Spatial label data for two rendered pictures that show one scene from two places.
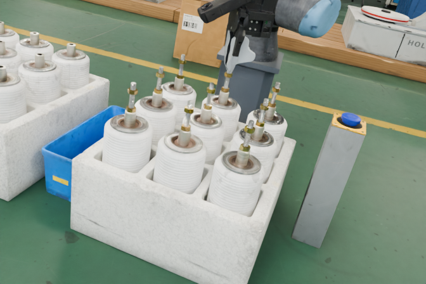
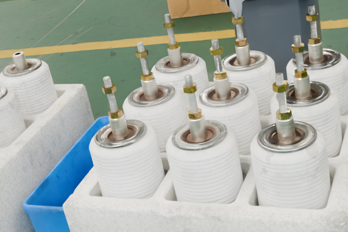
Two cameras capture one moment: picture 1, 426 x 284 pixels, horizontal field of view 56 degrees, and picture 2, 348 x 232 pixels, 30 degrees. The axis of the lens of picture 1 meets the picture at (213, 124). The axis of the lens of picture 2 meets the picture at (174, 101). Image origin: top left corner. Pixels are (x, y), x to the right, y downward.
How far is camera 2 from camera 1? 0.11 m
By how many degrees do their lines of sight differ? 10
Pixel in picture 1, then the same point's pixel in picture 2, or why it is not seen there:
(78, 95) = (48, 118)
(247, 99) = (287, 44)
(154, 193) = (182, 217)
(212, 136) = (239, 114)
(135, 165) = (147, 187)
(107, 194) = not seen: outside the picture
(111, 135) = (101, 157)
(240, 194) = (299, 182)
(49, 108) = (16, 148)
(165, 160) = (182, 167)
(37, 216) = not seen: outside the picture
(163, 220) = not seen: outside the picture
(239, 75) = (262, 14)
